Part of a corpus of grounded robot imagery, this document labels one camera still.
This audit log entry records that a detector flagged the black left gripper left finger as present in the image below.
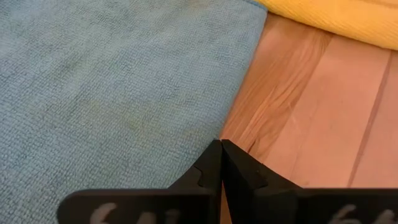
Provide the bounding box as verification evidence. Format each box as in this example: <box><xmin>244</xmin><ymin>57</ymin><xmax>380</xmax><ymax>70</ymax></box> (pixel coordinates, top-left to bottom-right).
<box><xmin>57</xmin><ymin>139</ymin><xmax>223</xmax><ymax>224</ymax></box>

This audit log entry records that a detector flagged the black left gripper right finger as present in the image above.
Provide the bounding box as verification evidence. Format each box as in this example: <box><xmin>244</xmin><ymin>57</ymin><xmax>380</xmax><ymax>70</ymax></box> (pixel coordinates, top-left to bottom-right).
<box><xmin>220</xmin><ymin>139</ymin><xmax>398</xmax><ymax>224</ymax></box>

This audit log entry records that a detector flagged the blue microfiber towel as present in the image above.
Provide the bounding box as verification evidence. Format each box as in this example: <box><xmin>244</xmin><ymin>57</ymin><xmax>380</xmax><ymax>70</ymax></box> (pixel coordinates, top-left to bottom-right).
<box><xmin>0</xmin><ymin>0</ymin><xmax>268</xmax><ymax>224</ymax></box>

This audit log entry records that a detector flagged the yellow microfiber towel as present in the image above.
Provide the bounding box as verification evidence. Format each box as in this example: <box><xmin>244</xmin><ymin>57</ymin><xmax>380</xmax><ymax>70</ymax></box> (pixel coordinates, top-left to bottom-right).
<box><xmin>254</xmin><ymin>0</ymin><xmax>398</xmax><ymax>52</ymax></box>

